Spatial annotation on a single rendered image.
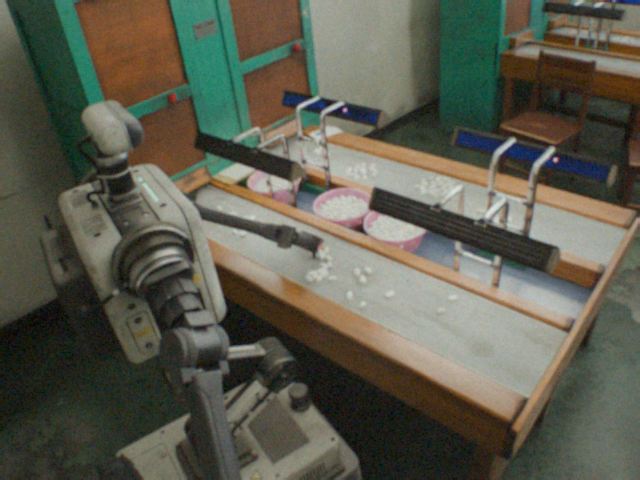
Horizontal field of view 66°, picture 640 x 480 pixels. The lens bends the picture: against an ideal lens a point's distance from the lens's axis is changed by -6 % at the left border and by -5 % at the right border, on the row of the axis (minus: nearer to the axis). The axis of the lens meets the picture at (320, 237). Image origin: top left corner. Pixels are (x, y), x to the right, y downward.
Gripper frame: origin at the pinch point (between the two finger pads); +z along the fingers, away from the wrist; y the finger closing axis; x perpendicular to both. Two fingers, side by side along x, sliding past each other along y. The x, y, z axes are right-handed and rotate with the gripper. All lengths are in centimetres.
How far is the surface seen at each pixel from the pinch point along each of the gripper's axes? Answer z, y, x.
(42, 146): -44, 163, 7
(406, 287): 0.1, -40.9, 1.8
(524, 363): -7, -89, 8
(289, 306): -24.5, -13.5, 22.2
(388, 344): -23, -53, 18
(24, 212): -41, 165, 45
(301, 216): 7.4, 20.5, -7.7
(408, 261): 6.2, -35.1, -6.9
